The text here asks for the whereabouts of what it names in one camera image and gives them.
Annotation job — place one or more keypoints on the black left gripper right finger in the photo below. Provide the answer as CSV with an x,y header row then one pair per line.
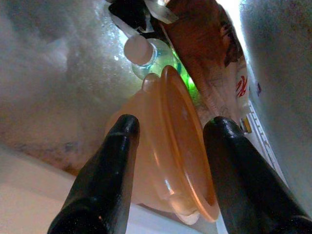
x,y
246,185

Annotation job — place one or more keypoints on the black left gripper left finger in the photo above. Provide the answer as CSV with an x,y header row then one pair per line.
x,y
107,175

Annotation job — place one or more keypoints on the orange lidded plastic container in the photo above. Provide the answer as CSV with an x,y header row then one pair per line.
x,y
170,146

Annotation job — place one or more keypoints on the clear bottle with white cap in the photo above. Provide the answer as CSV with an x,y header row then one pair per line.
x,y
139,50

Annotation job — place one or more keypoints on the brown printed food bag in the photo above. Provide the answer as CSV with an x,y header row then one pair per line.
x,y
202,48

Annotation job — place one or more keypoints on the clear plastic wrapper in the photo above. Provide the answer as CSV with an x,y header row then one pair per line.
x,y
163,12

